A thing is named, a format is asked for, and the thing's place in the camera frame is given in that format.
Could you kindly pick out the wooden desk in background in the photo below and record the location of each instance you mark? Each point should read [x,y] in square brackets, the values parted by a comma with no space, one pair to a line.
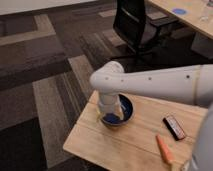
[192,17]

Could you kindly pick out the orange carrot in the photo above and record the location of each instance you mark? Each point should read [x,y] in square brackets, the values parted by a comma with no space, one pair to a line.
[165,152]

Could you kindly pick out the light wooden side table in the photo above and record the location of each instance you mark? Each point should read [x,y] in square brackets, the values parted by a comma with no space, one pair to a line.
[133,146]

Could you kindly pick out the clear drinking glass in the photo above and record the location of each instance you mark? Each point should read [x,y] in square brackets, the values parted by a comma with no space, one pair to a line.
[207,12]

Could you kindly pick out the black rectangular bar package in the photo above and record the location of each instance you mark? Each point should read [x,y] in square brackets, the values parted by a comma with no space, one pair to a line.
[174,127]

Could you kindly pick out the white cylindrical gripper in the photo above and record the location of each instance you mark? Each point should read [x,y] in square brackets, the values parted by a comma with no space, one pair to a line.
[108,103]

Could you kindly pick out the black office chair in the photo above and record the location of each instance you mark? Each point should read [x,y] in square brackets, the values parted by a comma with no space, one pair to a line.
[140,32]

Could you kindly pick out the blue round coaster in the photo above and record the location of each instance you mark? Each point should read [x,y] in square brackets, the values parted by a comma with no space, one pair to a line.
[179,11]

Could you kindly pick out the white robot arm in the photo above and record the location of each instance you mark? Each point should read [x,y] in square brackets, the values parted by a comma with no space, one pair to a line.
[188,85]

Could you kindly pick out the dark blue ceramic bowl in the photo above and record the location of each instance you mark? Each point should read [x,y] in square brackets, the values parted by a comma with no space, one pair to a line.
[125,114]

